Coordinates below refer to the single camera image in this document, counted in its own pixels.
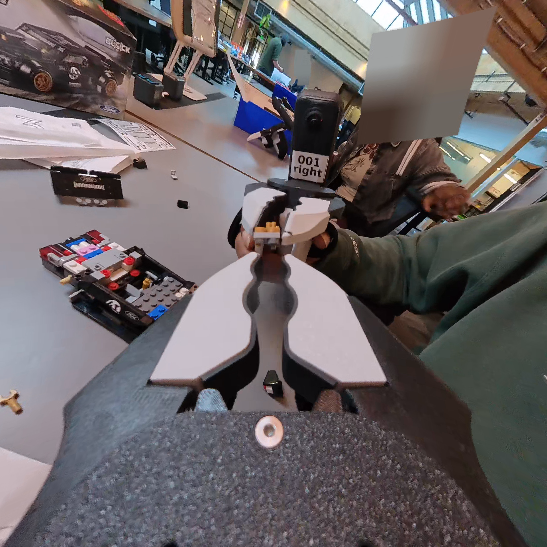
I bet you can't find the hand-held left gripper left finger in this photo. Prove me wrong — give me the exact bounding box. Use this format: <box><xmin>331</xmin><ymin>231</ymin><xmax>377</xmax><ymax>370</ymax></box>
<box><xmin>150</xmin><ymin>251</ymin><xmax>261</xmax><ymax>398</ymax></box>

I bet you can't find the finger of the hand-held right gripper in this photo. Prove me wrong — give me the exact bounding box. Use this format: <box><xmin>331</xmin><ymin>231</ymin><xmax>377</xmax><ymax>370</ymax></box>
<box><xmin>280</xmin><ymin>197</ymin><xmax>332</xmax><ymax>262</ymax></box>
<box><xmin>241</xmin><ymin>188</ymin><xmax>286</xmax><ymax>240</ymax></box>

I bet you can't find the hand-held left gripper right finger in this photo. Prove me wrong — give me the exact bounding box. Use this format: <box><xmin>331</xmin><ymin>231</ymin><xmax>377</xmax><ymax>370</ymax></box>
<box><xmin>281</xmin><ymin>254</ymin><xmax>388</xmax><ymax>404</ymax></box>

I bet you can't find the gold lego engine assembly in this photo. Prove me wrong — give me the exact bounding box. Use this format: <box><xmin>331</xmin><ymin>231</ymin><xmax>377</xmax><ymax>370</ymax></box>
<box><xmin>253</xmin><ymin>221</ymin><xmax>283</xmax><ymax>245</ymax></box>

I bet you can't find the black lego car model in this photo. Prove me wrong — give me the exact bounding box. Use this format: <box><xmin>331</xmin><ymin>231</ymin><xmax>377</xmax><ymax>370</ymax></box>
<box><xmin>39</xmin><ymin>230</ymin><xmax>198</xmax><ymax>343</ymax></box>

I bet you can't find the black printed lego plate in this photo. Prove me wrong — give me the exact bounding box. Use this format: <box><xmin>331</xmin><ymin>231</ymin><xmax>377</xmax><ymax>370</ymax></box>
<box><xmin>50</xmin><ymin>166</ymin><xmax>125</xmax><ymax>207</ymax></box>

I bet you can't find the person's right forearm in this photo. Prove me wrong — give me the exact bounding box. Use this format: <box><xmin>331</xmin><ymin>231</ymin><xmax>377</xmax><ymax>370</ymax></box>
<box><xmin>316</xmin><ymin>204</ymin><xmax>547</xmax><ymax>315</ymax></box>

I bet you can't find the small gold lego piece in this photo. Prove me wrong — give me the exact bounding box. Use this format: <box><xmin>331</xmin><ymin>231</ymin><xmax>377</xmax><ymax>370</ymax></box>
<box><xmin>0</xmin><ymin>389</ymin><xmax>24</xmax><ymax>415</ymax></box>

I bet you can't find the lego set box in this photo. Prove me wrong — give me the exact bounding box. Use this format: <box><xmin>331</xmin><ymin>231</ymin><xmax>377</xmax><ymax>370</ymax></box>
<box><xmin>0</xmin><ymin>0</ymin><xmax>138</xmax><ymax>120</ymax></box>

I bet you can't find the person's right hand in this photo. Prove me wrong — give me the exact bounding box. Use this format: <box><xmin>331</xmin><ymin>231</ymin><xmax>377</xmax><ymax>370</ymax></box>
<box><xmin>234</xmin><ymin>219</ymin><xmax>338</xmax><ymax>259</ymax></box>

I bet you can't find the black handheld device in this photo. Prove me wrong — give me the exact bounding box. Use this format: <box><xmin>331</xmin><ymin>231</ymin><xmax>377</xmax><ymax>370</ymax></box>
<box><xmin>248</xmin><ymin>95</ymin><xmax>295</xmax><ymax>161</ymax></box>

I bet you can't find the blue plastic storage bin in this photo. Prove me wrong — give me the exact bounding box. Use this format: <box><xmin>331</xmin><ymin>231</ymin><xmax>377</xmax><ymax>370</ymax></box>
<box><xmin>234</xmin><ymin>82</ymin><xmax>298</xmax><ymax>134</ymax></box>

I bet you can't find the small black box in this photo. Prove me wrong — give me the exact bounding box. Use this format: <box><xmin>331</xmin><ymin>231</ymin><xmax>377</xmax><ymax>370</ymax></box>
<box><xmin>132</xmin><ymin>72</ymin><xmax>165</xmax><ymax>107</ymax></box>
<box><xmin>162</xmin><ymin>72</ymin><xmax>186</xmax><ymax>102</ymax></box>

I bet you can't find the white numbered paper bag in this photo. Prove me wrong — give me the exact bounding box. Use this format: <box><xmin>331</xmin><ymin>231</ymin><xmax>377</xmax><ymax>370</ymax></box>
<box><xmin>0</xmin><ymin>446</ymin><xmax>53</xmax><ymax>532</ymax></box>

